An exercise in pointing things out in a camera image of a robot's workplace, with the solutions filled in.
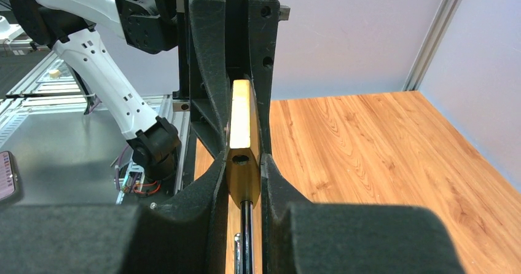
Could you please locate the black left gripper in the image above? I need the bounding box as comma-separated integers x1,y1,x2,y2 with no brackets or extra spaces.
177,0,289,157

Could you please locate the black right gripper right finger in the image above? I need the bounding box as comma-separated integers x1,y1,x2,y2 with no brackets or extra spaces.
260,154,464,273

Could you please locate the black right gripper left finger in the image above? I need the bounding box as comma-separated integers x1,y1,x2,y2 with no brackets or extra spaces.
1,152,228,273

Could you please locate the small brass padlock with key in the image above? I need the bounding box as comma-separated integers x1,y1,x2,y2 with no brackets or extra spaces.
225,79,261,273

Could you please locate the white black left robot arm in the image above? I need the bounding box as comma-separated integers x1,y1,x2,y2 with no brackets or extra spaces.
9,0,290,181

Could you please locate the black smartphone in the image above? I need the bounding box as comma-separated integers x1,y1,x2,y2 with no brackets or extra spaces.
1,151,23,205

